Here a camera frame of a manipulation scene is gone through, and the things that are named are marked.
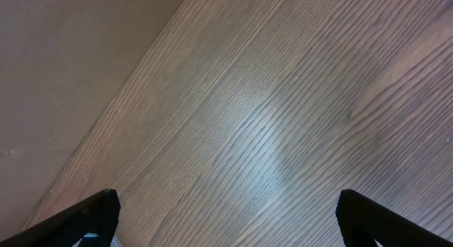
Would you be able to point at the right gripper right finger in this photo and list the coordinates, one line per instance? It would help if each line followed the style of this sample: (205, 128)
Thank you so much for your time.
(364, 222)

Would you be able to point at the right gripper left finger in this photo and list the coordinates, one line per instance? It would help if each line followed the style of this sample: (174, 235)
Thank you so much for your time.
(90, 222)

